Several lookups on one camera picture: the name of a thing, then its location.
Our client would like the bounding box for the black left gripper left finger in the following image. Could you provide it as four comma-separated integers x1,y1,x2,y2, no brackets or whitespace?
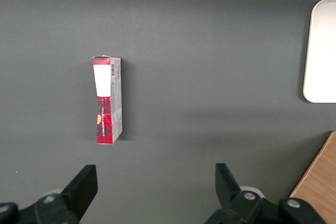
0,164,98,224

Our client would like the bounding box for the red plaid cardboard box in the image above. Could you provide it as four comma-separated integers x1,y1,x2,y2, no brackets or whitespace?
92,55,123,145

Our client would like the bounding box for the oak wooden drawer cabinet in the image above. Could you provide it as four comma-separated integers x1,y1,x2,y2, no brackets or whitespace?
289,131,336,224

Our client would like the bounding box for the cream plastic tray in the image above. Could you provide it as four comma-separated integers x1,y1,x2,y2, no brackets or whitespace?
302,0,336,103

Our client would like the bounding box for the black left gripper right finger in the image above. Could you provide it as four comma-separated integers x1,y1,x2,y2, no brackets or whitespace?
203,163,326,224

